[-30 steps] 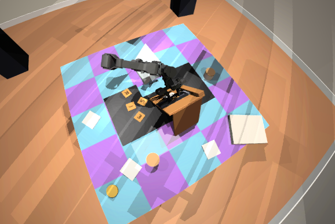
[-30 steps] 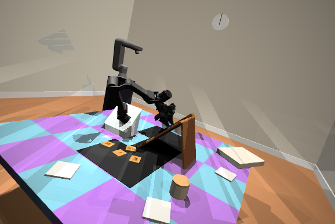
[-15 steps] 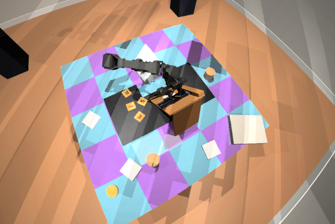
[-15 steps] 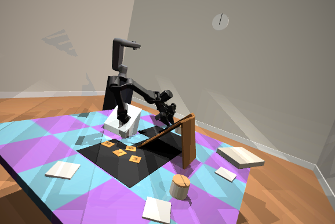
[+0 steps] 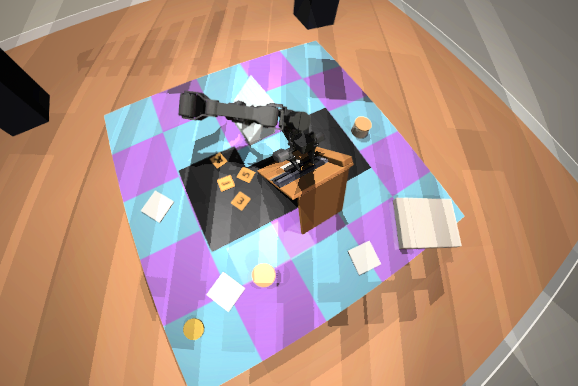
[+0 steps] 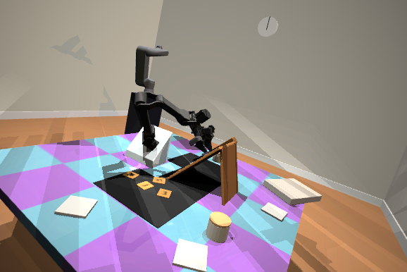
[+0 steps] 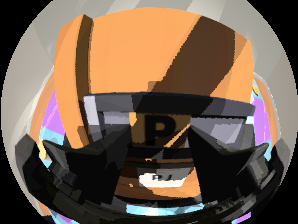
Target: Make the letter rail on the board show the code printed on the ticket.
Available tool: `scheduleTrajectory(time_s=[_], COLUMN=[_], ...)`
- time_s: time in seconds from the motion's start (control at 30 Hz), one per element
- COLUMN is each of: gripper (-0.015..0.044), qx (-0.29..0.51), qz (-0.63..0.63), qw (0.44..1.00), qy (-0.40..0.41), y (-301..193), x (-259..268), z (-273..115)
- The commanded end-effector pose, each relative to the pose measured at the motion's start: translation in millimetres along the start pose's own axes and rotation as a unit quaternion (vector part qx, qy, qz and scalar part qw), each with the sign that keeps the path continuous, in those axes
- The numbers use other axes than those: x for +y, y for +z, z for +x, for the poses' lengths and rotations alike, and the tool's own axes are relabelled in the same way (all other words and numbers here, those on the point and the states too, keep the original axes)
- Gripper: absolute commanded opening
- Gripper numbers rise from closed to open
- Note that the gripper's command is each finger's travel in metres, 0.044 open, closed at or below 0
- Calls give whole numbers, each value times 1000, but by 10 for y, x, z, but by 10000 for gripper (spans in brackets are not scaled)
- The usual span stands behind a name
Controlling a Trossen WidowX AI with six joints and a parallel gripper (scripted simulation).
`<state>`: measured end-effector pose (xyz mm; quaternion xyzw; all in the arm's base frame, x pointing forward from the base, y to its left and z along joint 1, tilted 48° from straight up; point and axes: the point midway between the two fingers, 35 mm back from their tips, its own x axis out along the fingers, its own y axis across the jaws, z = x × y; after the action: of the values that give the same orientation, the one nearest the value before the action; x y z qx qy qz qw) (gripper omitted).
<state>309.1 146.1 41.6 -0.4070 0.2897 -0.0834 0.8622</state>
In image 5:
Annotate yellow round disc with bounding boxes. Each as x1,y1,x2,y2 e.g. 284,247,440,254
183,318,204,340

